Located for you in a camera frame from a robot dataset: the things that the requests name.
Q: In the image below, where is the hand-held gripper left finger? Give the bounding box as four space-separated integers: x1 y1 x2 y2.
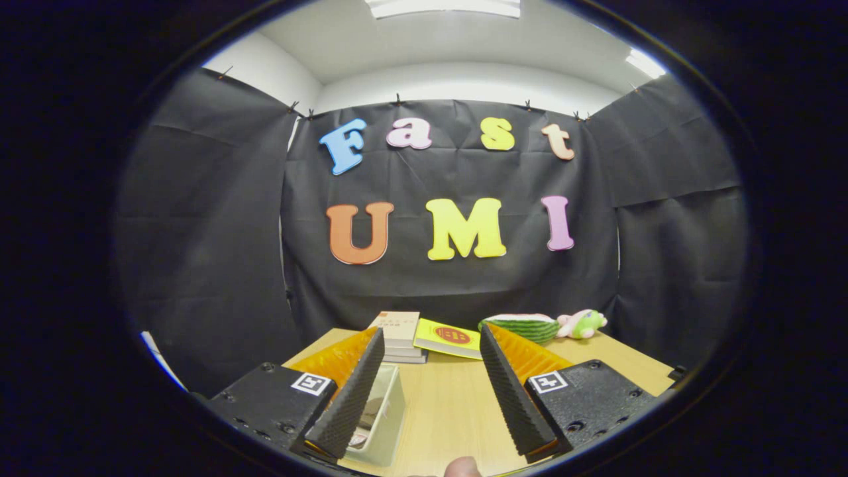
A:
207 327 386 461

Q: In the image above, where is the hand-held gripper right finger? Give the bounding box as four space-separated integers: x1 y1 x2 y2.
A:
479 323 660 464

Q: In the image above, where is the pale green fabric storage box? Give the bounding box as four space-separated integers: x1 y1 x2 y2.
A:
341 363 408 468

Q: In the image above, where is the green striped watermelon plush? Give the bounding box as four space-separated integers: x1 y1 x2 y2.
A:
478 313 560 345

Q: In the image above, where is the beige book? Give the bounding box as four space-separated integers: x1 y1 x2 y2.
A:
368 311 421 350

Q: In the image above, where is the yellow book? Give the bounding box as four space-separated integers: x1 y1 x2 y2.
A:
413 318 484 360

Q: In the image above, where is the pink and green plush toy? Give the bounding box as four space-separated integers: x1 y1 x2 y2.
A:
555 309 608 341

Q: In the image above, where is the small ceiling light panel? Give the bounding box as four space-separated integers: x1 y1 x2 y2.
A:
625 48 666 80

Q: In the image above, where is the long ceiling light panel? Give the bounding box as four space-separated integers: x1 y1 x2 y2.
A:
364 0 522 19

